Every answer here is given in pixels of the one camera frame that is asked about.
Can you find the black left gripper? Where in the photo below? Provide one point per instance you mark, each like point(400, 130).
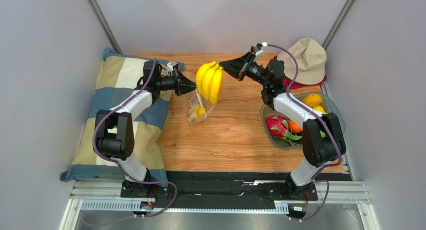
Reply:
point(182, 85)

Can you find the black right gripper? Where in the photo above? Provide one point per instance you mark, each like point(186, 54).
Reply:
point(245, 69)

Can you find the yellow banana bunch toy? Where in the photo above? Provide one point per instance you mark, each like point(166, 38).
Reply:
point(209, 79)

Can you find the clear polka-dot zip bag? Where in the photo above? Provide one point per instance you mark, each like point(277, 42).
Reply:
point(195, 99)

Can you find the red dragon fruit toy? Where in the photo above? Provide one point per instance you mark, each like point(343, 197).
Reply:
point(278, 127)

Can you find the yellow potato toy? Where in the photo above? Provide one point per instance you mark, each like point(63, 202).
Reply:
point(313, 100)

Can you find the yellow pear toy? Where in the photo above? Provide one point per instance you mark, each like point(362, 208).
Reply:
point(199, 112)

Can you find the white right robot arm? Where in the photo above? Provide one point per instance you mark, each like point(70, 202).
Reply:
point(323, 139)

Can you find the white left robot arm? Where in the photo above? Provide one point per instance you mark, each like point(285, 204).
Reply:
point(113, 139)

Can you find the blue beige checkered pillow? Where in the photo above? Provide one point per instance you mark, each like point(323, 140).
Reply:
point(119, 75)

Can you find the beige bucket hat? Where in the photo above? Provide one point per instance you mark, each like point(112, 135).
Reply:
point(306, 62)

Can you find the orange fruit toy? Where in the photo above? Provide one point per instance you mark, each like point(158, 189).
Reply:
point(294, 128)

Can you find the small yellow lemon toy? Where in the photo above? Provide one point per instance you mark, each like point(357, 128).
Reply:
point(319, 108)

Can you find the clear grey plastic tray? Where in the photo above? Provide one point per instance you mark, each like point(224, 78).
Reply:
point(266, 112)

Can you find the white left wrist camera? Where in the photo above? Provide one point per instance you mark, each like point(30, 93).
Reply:
point(172, 67)

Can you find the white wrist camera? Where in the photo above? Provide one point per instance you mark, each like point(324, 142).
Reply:
point(172, 67)
point(257, 49)

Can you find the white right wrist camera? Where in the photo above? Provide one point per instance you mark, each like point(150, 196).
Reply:
point(257, 49)

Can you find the black table front rail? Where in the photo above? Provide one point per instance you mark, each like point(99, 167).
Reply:
point(214, 190)

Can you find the aluminium frame base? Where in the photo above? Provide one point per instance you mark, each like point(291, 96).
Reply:
point(103, 195)

